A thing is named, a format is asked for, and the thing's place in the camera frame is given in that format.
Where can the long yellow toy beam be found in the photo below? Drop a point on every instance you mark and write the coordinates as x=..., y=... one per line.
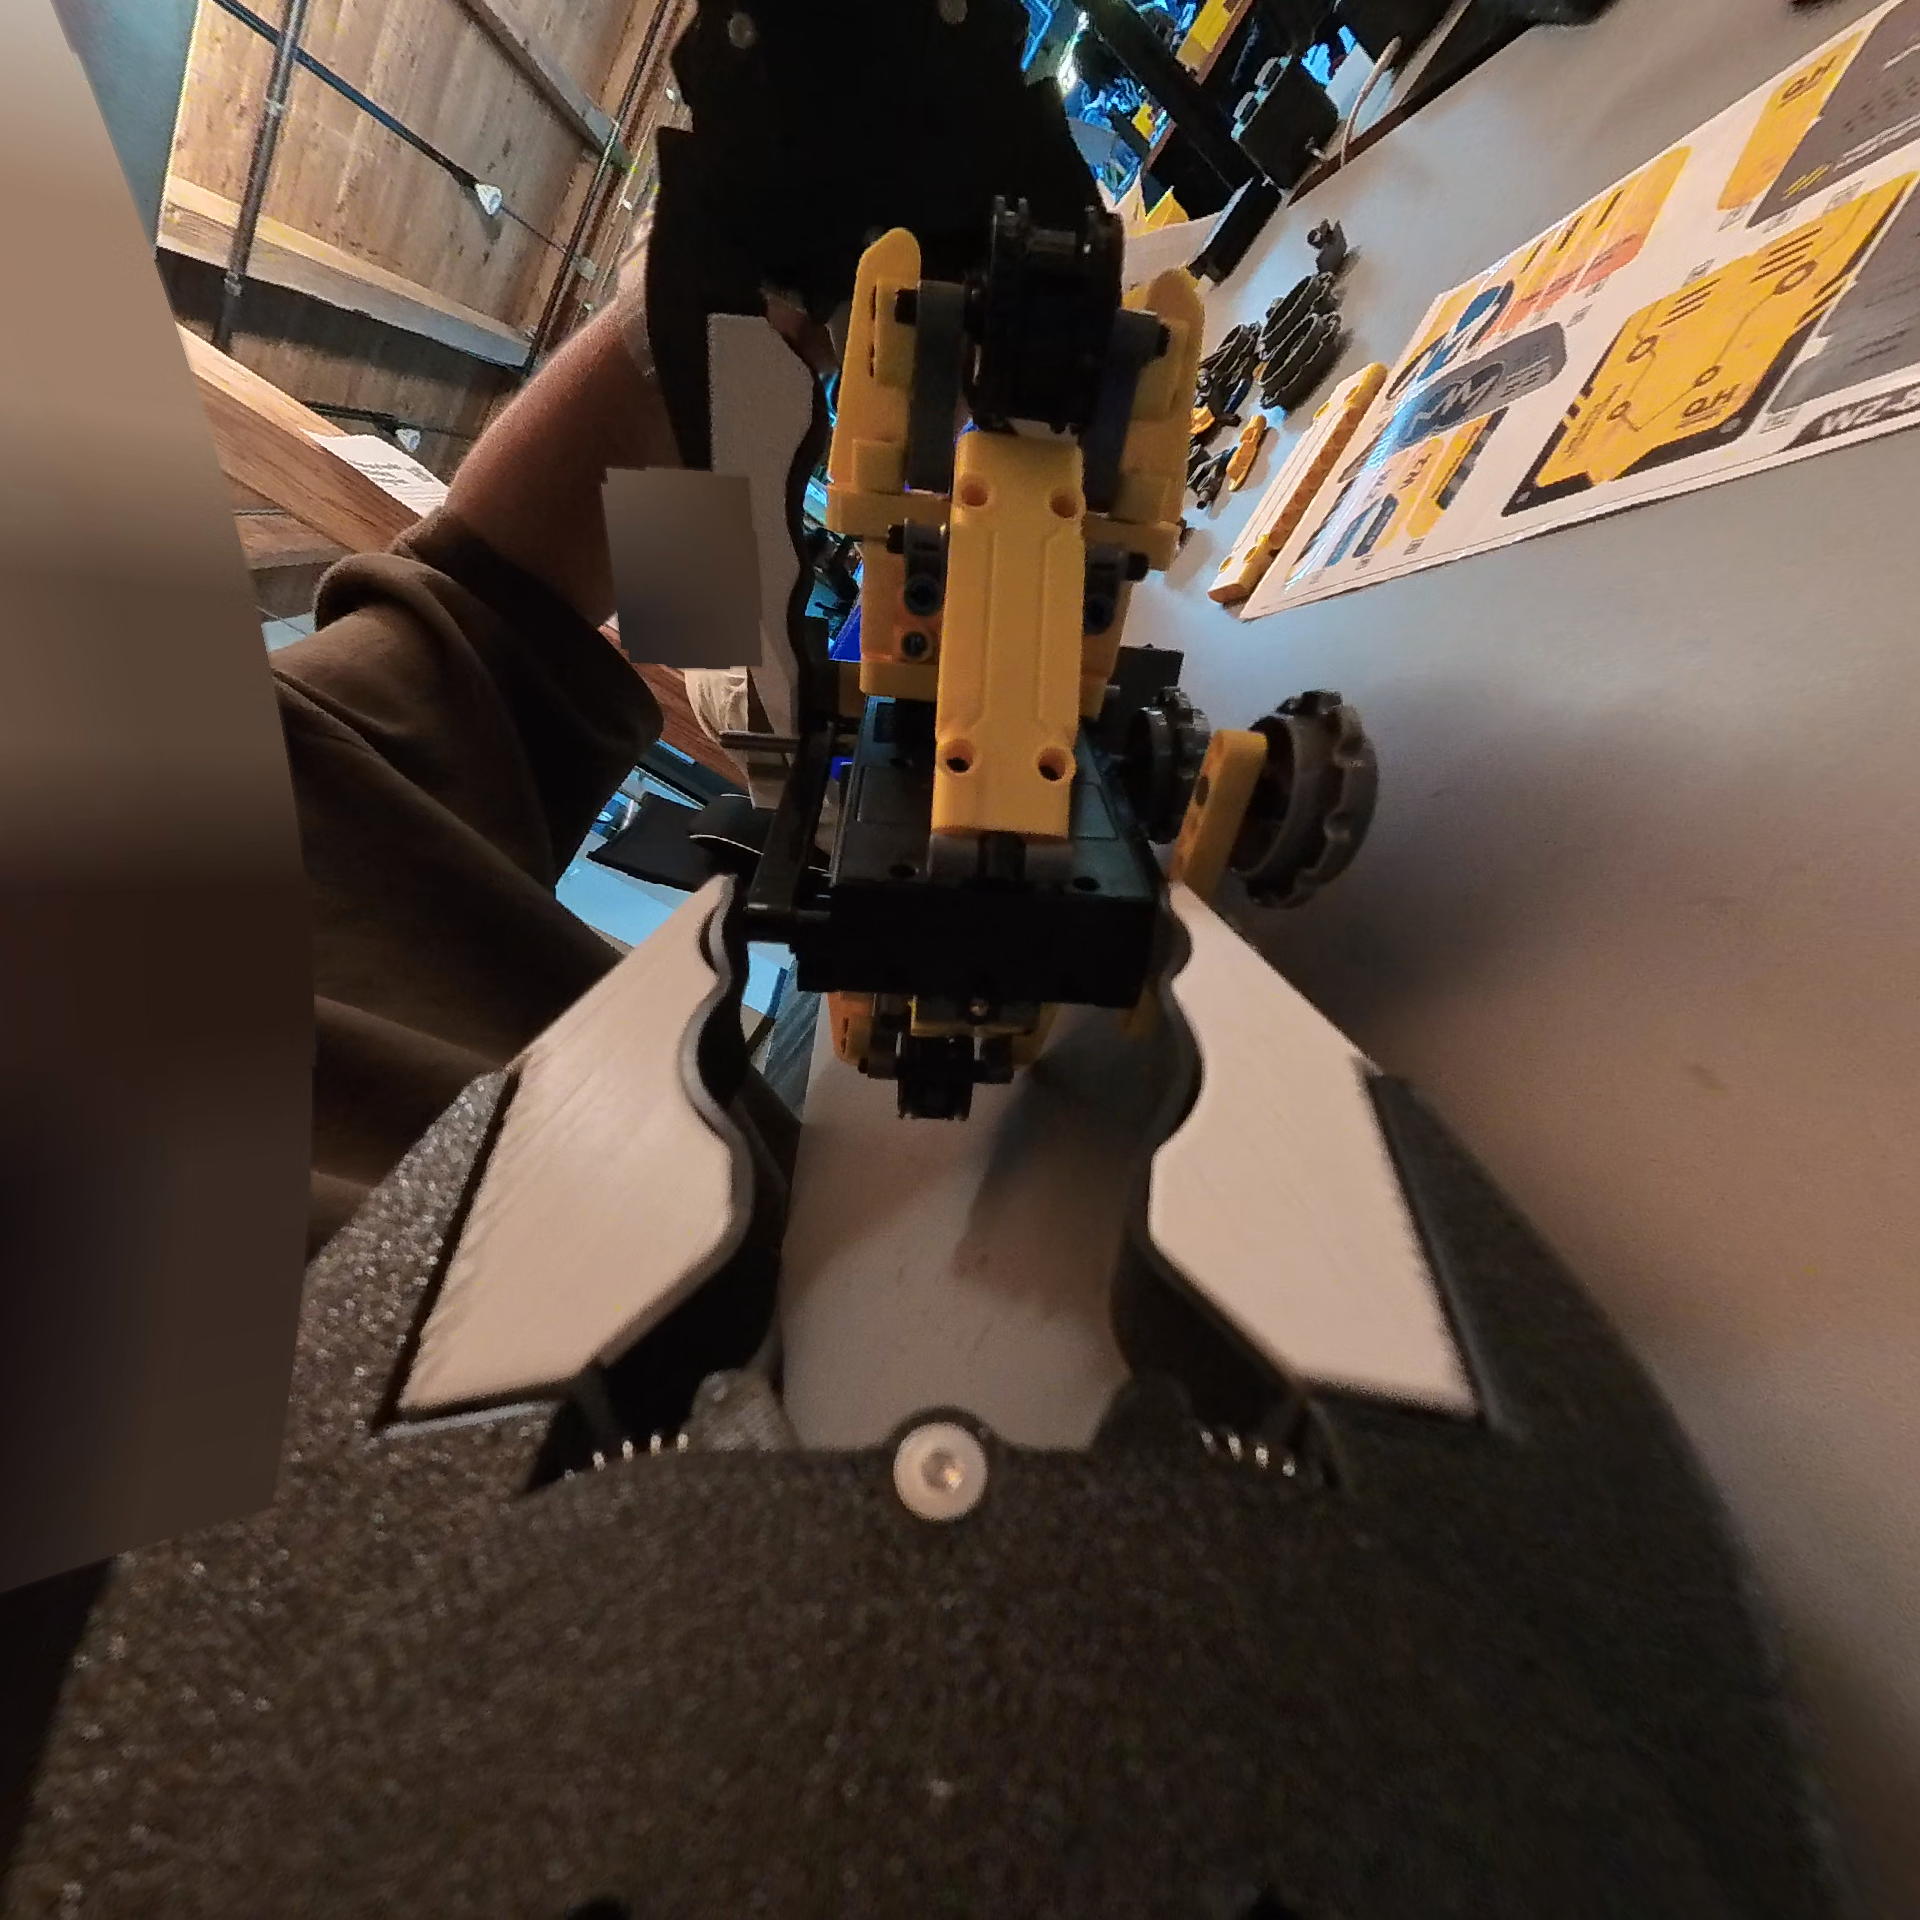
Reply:
x=1303, y=464

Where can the person's left hand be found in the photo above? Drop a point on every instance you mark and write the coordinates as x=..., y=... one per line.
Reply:
x=556, y=464

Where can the black power adapter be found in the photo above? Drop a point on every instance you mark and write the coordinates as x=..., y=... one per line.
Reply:
x=1290, y=126

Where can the person's left forearm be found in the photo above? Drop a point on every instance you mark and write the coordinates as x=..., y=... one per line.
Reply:
x=435, y=781

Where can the short yellow toy beam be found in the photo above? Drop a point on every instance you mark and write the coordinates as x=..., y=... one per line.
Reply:
x=1215, y=810

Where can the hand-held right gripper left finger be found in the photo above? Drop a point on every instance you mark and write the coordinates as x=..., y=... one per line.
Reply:
x=583, y=1199

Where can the white printed paper sheet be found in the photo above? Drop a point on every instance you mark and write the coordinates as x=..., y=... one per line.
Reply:
x=382, y=473

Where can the small yellow toy piece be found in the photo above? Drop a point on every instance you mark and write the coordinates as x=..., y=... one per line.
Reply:
x=1236, y=448

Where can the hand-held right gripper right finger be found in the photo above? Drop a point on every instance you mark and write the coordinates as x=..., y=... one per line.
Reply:
x=1290, y=1215

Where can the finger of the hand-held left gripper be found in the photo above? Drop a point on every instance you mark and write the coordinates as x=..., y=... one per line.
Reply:
x=750, y=387

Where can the black chair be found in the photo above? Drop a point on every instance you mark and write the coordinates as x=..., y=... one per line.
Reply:
x=672, y=855

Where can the yellow grey building-block toy vehicle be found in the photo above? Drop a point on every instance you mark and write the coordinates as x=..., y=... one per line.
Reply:
x=1006, y=629

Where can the large black toy gear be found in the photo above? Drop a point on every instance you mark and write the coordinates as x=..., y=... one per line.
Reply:
x=1334, y=791

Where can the yellow grey sticker sheet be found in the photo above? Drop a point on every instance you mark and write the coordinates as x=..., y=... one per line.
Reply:
x=1648, y=344

